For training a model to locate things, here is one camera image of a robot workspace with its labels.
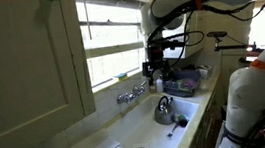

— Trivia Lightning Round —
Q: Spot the dish drying rack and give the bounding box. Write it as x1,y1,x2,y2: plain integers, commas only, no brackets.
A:
163,70,201,97

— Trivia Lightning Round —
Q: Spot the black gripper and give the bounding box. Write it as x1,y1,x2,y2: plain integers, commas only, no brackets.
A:
142,45,169,78

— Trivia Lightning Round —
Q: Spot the white ceramic sink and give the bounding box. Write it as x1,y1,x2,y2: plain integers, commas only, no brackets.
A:
107,94,200,148

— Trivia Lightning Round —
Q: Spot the white soap dispenser bottle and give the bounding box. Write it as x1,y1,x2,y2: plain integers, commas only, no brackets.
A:
155,75,164,93

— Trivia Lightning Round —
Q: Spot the green dish scrubber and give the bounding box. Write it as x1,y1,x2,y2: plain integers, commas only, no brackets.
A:
174,115,188,128

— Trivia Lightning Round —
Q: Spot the chrome wall faucet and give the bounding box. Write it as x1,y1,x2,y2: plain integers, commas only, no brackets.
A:
116,82,147,104

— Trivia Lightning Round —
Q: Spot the camera on stand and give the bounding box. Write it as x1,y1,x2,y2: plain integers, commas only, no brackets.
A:
205,25,265,59

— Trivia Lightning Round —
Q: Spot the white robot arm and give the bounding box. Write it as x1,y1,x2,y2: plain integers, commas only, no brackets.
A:
142,0,265,148

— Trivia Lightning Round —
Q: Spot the cream cupboard door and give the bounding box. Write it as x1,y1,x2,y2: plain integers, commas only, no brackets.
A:
0,0,95,148

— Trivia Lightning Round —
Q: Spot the yellow and blue sponge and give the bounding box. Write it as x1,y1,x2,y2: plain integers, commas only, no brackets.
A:
115,73,128,79

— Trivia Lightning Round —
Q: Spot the steel kettle black handle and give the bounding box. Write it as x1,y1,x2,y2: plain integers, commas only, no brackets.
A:
154,95,175,125

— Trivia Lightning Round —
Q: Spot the window with white frame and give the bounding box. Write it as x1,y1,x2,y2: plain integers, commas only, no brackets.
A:
76,0,149,89

